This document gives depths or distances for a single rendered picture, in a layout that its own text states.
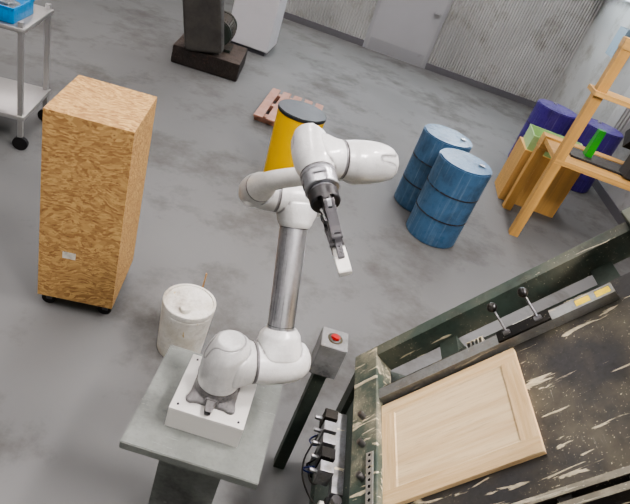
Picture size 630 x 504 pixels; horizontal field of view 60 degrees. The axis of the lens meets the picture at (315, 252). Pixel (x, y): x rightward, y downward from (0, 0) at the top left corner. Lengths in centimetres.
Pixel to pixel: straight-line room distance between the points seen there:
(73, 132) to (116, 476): 163
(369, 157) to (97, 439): 210
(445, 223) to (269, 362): 349
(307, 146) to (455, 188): 379
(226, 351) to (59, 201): 153
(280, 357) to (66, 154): 156
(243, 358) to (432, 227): 357
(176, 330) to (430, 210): 287
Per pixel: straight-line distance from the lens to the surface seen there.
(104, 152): 292
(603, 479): 166
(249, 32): 903
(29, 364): 332
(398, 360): 248
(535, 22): 1210
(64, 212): 316
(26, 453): 299
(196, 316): 312
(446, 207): 517
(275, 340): 199
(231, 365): 194
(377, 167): 144
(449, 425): 204
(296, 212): 192
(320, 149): 137
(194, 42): 756
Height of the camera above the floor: 248
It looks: 33 degrees down
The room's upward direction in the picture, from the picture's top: 21 degrees clockwise
